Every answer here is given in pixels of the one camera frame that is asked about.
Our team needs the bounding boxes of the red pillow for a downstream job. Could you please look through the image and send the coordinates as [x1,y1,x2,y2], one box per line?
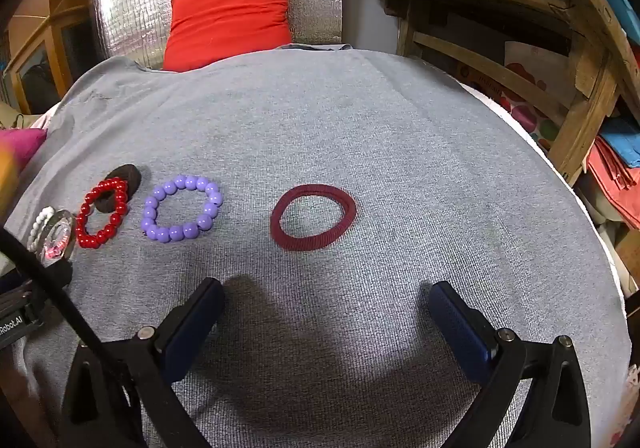
[162,0,293,73]

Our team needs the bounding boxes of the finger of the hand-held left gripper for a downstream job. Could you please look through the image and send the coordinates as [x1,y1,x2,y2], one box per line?
[0,260,73,303]

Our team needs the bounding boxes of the red bead bracelet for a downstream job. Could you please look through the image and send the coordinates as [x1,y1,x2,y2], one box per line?
[75,179,130,249]

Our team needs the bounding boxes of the purple bead bracelet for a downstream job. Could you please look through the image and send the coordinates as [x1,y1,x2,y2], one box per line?
[141,174,224,243]

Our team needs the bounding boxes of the grey blanket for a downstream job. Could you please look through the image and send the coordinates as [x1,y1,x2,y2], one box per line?
[10,45,631,448]

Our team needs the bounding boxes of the salmon paper bags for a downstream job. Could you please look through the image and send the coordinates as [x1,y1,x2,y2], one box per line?
[585,138,640,229]

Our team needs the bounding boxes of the polka dot bag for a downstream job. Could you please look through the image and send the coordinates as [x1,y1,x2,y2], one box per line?
[500,40,573,151]

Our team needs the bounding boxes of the pink pillow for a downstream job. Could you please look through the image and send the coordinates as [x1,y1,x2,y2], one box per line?
[0,128,48,173]

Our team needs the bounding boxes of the pale bed sheet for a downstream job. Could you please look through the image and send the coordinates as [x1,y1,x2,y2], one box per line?
[462,78,631,319]

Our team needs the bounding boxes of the maroon hair tie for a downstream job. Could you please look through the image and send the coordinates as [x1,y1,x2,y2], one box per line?
[270,183,358,253]

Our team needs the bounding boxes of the blue cloth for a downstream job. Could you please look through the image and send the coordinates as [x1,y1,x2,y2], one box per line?
[597,115,640,169]

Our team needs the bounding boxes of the wooden cabinet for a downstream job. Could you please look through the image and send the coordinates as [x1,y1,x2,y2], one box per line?
[2,0,108,116]

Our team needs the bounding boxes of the black cable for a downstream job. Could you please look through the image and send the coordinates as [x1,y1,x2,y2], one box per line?
[0,227,136,389]

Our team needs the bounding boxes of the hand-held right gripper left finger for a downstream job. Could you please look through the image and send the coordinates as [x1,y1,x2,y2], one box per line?
[60,278,226,448]

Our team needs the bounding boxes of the shiny metal bangle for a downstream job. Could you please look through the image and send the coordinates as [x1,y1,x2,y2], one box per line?
[35,209,77,263]

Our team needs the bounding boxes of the white bead bracelet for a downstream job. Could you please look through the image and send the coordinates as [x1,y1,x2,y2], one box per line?
[27,207,55,253]

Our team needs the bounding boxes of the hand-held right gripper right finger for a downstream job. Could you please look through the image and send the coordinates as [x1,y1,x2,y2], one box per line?
[429,280,593,448]

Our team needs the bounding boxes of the dark brown scrunchie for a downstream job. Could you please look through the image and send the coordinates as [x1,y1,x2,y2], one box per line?
[95,163,143,215]

